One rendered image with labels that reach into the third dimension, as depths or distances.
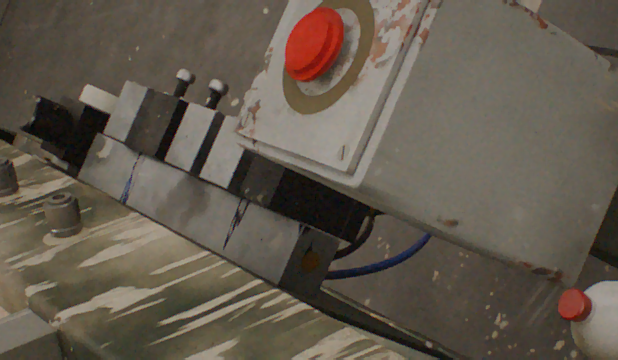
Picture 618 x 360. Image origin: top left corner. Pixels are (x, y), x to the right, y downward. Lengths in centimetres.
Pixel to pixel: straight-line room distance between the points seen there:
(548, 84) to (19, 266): 42
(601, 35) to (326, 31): 102
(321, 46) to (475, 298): 124
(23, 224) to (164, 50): 184
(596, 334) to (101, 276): 75
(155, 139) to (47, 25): 231
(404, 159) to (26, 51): 287
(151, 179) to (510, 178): 53
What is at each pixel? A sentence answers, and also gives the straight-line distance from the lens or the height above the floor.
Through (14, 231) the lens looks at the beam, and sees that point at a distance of 99.
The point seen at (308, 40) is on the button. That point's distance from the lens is 64.
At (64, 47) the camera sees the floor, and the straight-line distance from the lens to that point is 325.
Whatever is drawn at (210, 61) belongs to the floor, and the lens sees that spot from 264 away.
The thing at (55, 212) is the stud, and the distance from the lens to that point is 94.
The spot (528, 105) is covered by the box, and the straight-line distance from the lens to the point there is 66.
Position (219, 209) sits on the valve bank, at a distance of 103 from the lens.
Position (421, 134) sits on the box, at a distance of 62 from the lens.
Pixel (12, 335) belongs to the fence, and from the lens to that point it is 84.
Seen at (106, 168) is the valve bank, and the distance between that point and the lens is 121.
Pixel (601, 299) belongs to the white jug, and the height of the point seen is 17.
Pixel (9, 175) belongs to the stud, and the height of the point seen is 87.
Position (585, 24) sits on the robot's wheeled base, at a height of 17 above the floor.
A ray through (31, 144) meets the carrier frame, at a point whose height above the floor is 18.
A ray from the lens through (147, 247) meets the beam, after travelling 90.
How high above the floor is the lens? 129
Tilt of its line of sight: 35 degrees down
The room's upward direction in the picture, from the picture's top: 65 degrees counter-clockwise
